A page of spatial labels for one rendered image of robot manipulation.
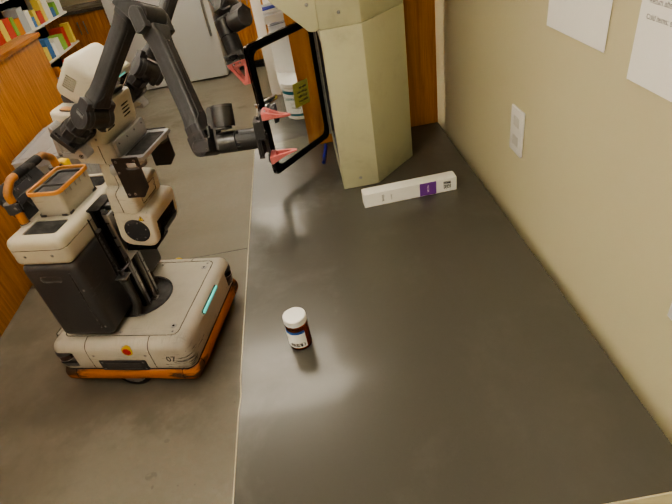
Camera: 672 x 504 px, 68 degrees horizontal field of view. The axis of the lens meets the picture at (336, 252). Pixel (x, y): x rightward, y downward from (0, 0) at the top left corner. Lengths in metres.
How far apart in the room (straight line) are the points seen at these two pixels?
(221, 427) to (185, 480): 0.24
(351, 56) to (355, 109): 0.15
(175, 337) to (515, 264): 1.48
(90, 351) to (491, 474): 1.91
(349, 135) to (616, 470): 1.04
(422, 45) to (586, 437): 1.34
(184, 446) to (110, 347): 0.54
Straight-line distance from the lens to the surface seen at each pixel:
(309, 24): 1.39
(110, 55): 1.66
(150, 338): 2.29
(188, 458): 2.19
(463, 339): 1.05
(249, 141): 1.37
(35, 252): 2.20
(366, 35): 1.42
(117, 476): 2.28
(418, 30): 1.83
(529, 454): 0.91
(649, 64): 0.88
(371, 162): 1.54
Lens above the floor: 1.71
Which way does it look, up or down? 36 degrees down
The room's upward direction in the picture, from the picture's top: 11 degrees counter-clockwise
